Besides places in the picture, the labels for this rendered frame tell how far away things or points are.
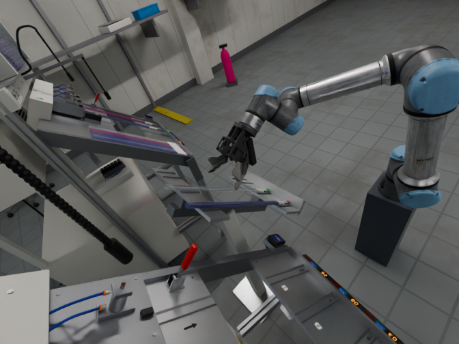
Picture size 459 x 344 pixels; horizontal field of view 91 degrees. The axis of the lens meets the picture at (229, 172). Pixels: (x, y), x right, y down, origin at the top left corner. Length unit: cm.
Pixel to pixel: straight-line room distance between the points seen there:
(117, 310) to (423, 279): 156
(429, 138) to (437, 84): 18
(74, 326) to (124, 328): 6
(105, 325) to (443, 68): 83
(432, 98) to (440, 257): 120
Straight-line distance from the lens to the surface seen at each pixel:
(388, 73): 88
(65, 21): 390
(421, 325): 162
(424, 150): 91
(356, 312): 80
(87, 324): 42
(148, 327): 42
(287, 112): 80
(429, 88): 76
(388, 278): 166
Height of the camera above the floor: 149
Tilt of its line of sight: 41 degrees down
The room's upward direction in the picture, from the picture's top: 20 degrees counter-clockwise
